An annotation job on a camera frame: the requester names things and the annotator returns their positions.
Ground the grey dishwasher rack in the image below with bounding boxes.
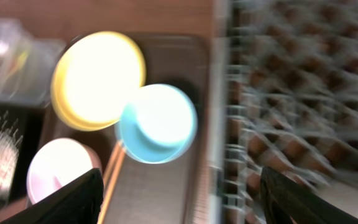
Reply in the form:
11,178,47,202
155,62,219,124
210,0,358,223

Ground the brown serving tray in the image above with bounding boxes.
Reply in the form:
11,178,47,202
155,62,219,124
104,33,209,223

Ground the white bowl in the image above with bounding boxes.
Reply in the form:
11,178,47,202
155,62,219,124
26,138,102,205

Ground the right wooden chopstick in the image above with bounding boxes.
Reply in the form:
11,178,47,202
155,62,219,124
97,144,126,224

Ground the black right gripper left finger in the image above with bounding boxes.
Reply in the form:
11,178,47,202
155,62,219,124
0,168,104,224

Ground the yellow plate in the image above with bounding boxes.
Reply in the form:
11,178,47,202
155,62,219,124
50,31,146,131

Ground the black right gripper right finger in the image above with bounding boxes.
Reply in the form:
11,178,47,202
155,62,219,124
260,167,358,224

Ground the black waste tray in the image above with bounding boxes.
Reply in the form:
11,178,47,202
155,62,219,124
0,102,44,207

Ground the left wooden chopstick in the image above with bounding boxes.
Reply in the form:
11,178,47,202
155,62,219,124
103,140,123,189

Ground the wooden chopstick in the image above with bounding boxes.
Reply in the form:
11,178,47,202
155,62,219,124
103,140,123,189
97,144,126,224

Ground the clear plastic waste bin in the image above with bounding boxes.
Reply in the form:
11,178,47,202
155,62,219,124
0,19,66,107

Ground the light blue bowl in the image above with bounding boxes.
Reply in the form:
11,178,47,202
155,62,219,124
114,84,198,164

